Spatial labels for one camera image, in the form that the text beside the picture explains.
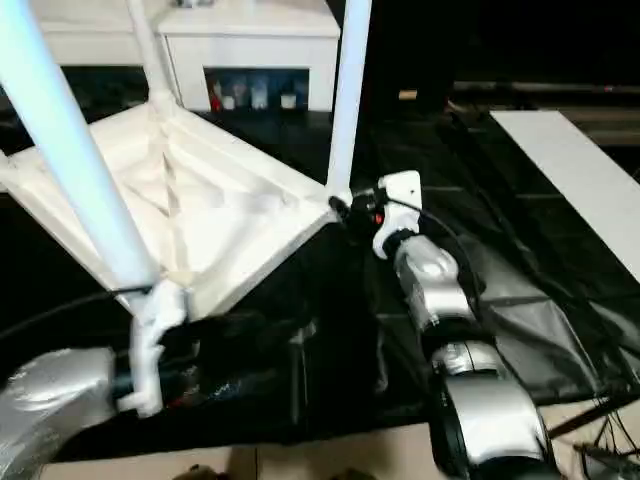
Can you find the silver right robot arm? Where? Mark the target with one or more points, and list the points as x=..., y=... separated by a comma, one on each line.
x=430, y=270

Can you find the black mat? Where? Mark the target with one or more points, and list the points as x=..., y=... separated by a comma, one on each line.
x=325, y=375

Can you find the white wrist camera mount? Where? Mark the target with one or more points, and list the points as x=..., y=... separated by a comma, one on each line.
x=150, y=350
x=405, y=190

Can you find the white cabinet with glass doors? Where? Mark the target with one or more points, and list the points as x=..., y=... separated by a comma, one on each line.
x=250, y=40

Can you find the dark power adapter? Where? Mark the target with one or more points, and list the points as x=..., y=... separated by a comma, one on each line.
x=610, y=465

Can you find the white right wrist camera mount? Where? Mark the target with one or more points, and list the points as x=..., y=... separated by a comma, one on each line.
x=405, y=190

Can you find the white sheet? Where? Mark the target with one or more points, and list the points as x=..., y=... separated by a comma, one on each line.
x=565, y=165

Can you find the white jar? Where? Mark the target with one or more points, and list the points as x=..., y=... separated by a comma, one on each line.
x=287, y=100
x=258, y=95

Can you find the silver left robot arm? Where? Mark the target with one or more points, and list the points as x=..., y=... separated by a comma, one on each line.
x=50, y=400

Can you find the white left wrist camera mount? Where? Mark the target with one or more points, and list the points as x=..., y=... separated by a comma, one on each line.
x=150, y=350

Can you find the dark long rod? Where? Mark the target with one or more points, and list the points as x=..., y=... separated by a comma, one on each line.
x=545, y=88

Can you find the small yellow box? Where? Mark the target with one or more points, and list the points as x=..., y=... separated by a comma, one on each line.
x=408, y=94

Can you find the white plastic table leg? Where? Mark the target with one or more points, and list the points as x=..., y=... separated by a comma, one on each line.
x=350, y=100
x=150, y=50
x=65, y=125

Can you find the white plastic table top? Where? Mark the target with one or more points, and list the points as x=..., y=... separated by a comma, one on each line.
x=225, y=225

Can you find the black metal stand foot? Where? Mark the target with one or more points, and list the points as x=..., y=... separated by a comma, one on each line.
x=580, y=417

